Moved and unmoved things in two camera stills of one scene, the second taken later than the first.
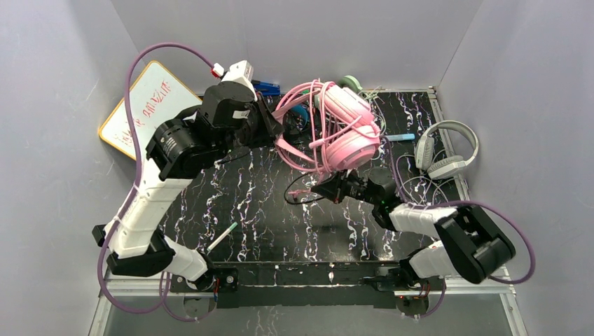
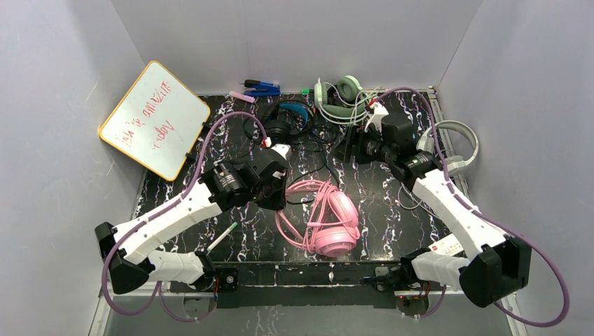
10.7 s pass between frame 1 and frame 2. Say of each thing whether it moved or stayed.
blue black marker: stayed
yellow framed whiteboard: stayed
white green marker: stayed
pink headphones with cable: moved
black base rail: stayed
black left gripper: moved
